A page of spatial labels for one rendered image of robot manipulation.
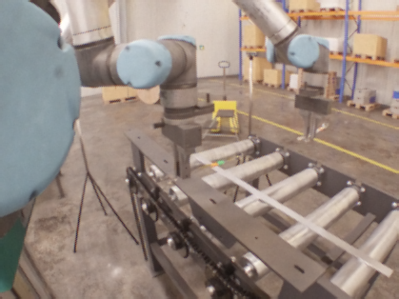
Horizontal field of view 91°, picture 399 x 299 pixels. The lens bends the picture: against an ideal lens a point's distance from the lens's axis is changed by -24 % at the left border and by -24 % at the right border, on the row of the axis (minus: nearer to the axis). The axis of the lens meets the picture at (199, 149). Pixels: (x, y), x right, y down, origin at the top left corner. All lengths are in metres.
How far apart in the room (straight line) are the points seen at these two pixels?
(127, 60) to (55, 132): 0.28
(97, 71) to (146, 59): 0.12
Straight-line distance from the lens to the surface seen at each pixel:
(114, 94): 8.22
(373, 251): 1.10
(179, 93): 0.56
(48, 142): 0.19
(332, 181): 1.60
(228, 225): 0.66
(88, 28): 0.52
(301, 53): 0.66
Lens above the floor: 1.60
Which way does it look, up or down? 23 degrees down
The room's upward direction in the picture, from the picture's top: 1 degrees counter-clockwise
